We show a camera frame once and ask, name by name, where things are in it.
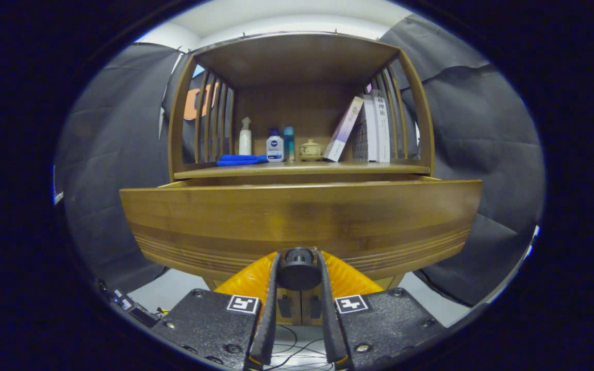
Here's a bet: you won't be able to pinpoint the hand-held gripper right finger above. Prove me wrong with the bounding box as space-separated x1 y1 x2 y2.
315 247 450 371

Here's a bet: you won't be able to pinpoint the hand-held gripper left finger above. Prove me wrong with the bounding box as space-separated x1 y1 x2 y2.
150 250 282 371

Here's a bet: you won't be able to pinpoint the wooden drawer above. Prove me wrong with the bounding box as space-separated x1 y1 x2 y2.
120 175 483 292

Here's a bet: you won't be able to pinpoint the wooden cabinet door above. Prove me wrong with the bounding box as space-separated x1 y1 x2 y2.
276 290 302 325
302 290 324 325

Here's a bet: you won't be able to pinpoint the wooden countertop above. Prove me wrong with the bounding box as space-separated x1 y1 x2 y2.
174 159 431 179

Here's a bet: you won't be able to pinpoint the wooden cabinet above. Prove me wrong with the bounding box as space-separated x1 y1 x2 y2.
168 32 436 326

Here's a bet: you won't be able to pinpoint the blue folded cloth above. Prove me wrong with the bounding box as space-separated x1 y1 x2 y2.
217 154 269 166

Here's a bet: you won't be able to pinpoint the beige lidded tea cup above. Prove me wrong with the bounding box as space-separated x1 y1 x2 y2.
300 139 323 161

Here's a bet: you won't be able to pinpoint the white bottle with blue cap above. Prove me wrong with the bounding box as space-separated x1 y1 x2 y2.
266 128 285 163

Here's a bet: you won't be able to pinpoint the white pump bottle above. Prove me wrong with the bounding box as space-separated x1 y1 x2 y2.
239 117 252 156

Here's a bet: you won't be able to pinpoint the dark patterned book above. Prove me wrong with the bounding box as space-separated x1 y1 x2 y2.
352 116 370 162

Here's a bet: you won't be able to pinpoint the purple and white book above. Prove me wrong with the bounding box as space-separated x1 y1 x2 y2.
323 96 365 163

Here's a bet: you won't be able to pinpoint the plain white book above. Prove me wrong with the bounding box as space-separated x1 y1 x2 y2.
363 94 378 162

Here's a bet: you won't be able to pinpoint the white book with black characters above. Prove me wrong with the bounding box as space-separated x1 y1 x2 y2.
372 89 391 163

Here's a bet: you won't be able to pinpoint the black floor cables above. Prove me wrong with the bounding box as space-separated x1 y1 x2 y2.
269 325 335 371

